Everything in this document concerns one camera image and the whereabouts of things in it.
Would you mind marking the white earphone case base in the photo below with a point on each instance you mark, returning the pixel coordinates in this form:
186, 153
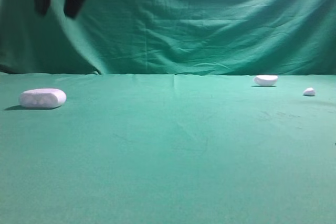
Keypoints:
45, 98

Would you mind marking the white earphone case lid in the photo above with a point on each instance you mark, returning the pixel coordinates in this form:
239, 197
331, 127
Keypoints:
266, 80

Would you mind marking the green backdrop cloth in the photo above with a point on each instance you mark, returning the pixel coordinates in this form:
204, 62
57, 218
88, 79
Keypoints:
221, 37

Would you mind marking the green table cloth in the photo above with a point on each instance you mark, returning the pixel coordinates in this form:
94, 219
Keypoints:
168, 149

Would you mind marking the small white earbud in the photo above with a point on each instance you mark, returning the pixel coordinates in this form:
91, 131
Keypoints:
309, 92

